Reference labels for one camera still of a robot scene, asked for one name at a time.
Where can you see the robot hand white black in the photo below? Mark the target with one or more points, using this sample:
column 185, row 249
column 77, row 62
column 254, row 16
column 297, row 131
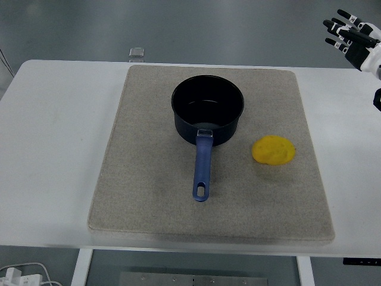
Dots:
column 370, row 61

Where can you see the yellow potato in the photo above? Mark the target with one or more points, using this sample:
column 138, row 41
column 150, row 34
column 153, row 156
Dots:
column 273, row 150

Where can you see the black table control panel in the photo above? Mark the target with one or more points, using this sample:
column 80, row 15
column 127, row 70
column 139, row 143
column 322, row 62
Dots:
column 361, row 261

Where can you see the white table leg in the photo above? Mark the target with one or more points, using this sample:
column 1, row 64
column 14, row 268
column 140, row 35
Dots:
column 81, row 268
column 305, row 272

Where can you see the small clear plastic block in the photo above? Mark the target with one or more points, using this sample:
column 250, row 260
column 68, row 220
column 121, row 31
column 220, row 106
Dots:
column 137, row 52

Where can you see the beige fabric mat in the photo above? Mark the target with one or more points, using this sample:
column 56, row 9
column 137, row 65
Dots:
column 149, row 178

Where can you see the grey metal plate with screws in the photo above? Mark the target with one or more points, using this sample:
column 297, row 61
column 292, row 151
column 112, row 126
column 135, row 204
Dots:
column 193, row 280

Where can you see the white power strip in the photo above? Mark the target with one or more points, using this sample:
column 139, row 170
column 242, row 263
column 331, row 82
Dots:
column 21, row 279

